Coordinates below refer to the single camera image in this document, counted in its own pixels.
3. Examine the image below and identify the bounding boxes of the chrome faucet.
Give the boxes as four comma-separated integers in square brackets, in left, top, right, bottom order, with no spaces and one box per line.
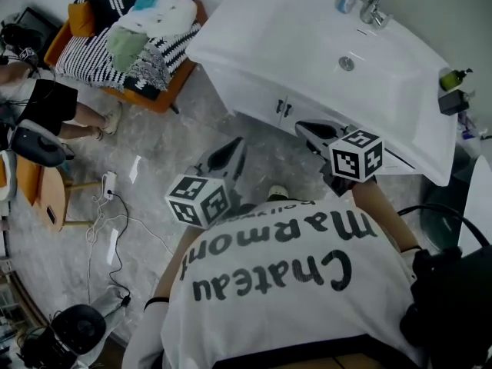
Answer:
[359,0,394,29]

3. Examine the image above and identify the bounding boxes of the black pack cable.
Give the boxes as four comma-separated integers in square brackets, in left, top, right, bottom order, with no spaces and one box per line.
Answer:
[397,204,491,248]

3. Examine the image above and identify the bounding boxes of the black box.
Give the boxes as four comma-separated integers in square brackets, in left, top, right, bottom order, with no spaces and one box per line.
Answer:
[437,89,472,116]

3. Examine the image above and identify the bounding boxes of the green garment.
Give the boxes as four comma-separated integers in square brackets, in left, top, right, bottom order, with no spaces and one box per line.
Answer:
[106,26,150,71]

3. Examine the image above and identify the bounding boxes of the white ceramic sink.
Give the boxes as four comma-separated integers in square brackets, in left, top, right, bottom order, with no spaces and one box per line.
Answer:
[186,0,459,188]

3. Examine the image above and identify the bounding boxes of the person's pale shoe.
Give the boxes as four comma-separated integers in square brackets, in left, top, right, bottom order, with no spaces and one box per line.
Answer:
[267,184,290,201]

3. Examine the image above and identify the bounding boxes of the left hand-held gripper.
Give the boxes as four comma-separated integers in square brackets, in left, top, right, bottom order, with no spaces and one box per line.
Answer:
[165,136,248,230]

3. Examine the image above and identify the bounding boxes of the black body-worn pack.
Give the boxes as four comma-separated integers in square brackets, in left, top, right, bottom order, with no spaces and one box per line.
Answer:
[398,244,492,350]

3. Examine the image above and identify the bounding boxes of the person's right forearm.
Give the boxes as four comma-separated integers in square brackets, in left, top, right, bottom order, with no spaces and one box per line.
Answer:
[351,177,422,253]

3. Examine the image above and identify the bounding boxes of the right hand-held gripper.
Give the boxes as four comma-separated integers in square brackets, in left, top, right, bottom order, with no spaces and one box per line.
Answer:
[294,118,385,198]

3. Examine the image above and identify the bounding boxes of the white power strip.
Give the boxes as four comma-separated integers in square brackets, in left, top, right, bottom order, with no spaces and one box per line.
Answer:
[101,171,118,201]

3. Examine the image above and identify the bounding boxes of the person's white printed t-shirt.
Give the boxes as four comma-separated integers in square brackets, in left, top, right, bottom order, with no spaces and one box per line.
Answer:
[121,198,426,369]

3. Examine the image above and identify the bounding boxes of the black monitor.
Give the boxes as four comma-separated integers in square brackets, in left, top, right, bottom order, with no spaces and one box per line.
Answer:
[17,7,61,49]

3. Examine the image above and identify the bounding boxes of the orange armchair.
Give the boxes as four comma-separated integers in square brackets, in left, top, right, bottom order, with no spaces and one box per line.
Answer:
[43,0,209,115]

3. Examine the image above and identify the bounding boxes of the black round fan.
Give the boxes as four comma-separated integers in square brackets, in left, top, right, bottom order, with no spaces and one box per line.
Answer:
[49,304,108,355]

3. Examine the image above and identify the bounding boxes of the green pump bottle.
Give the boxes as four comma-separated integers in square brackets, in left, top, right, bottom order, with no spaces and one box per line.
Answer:
[439,67,474,92]

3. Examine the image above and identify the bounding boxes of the orange chair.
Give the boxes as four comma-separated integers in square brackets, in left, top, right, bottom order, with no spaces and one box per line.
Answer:
[0,150,44,208]

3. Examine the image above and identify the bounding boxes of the white cabinet door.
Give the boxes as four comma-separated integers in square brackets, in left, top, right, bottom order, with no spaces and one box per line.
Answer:
[203,66,288,128]
[283,97,308,134]

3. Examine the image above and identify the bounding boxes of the person's left forearm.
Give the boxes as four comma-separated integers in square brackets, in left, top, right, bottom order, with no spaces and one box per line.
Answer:
[152,223,195,303]

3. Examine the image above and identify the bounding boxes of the round wooden table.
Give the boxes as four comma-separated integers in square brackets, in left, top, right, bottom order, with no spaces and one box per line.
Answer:
[34,165,103,233]

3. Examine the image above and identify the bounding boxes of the black white striped blanket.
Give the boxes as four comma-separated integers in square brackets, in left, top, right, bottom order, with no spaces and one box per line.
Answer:
[55,0,203,101]

